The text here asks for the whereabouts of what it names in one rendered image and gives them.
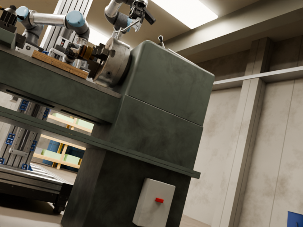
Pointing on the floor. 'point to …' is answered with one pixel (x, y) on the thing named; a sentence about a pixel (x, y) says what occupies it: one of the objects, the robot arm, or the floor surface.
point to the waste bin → (294, 220)
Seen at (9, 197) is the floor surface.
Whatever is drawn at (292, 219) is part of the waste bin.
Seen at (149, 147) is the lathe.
